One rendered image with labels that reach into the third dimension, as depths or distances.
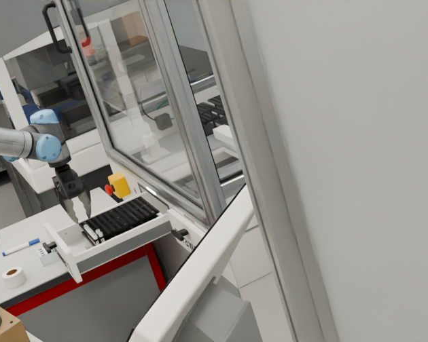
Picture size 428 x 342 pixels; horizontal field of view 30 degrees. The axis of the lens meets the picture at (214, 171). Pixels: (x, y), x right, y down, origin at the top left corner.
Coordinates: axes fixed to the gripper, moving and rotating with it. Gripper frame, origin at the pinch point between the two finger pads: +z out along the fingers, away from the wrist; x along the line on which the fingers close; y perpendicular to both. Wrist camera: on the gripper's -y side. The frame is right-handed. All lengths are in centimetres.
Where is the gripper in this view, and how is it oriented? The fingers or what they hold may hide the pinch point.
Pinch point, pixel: (82, 218)
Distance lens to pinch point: 254.6
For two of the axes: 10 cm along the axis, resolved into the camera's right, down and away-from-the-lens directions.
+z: 2.8, 8.9, 3.6
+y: -4.1, -2.3, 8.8
